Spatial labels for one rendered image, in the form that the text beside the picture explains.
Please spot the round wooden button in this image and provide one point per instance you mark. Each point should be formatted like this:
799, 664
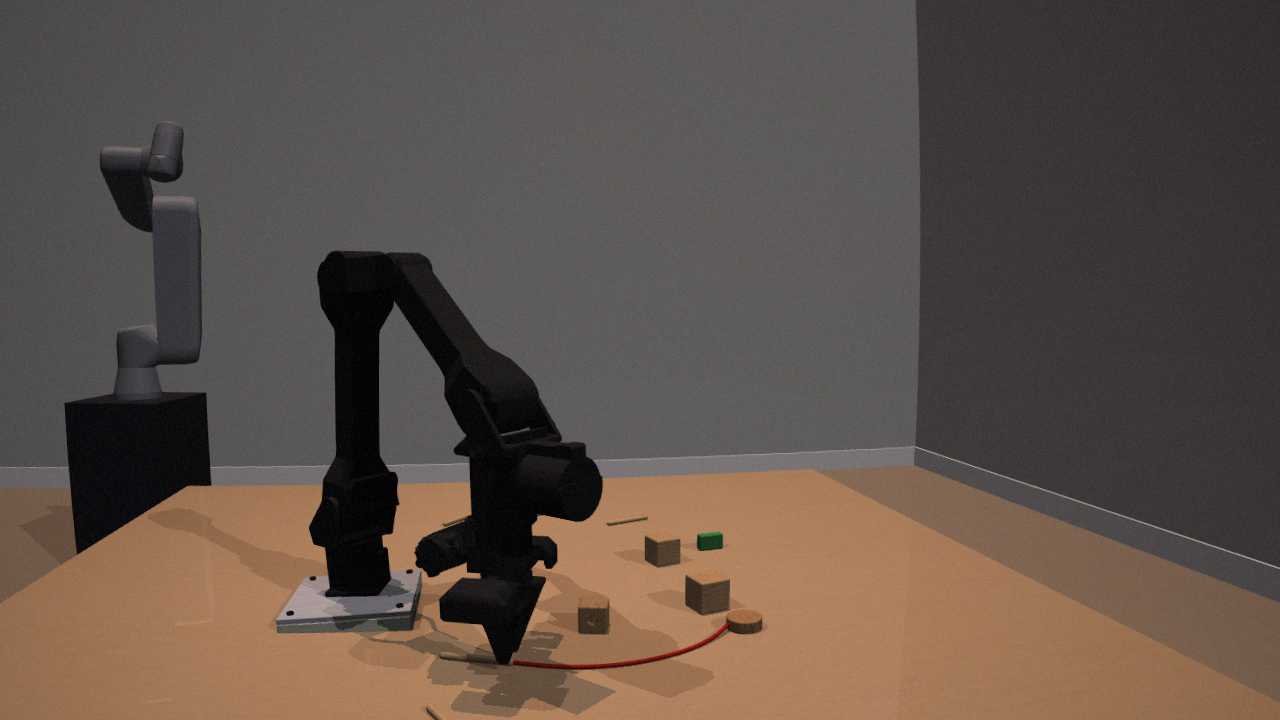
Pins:
744, 621

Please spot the small green block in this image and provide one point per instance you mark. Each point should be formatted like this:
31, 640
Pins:
710, 541

